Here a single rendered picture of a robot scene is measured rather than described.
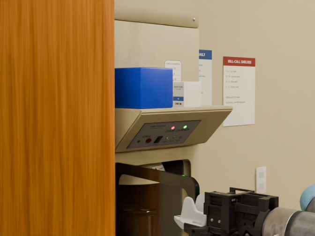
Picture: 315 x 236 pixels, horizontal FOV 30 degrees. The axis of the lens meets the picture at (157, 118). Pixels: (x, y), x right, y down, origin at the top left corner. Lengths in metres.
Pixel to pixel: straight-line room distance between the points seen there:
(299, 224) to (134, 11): 0.71
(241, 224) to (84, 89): 0.48
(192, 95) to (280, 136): 1.28
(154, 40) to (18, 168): 0.46
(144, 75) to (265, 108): 1.34
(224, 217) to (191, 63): 0.65
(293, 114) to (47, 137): 1.58
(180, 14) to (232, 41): 0.88
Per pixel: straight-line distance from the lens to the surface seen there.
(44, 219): 1.42
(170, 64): 1.48
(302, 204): 1.08
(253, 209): 0.96
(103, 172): 1.23
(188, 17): 1.54
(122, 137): 1.30
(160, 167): 1.51
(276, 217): 0.93
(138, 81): 1.27
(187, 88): 1.41
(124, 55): 1.37
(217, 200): 0.99
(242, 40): 2.43
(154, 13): 1.45
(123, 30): 1.37
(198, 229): 1.00
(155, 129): 1.33
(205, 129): 1.48
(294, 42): 2.75
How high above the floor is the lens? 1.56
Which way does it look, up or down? 3 degrees down
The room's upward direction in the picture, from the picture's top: straight up
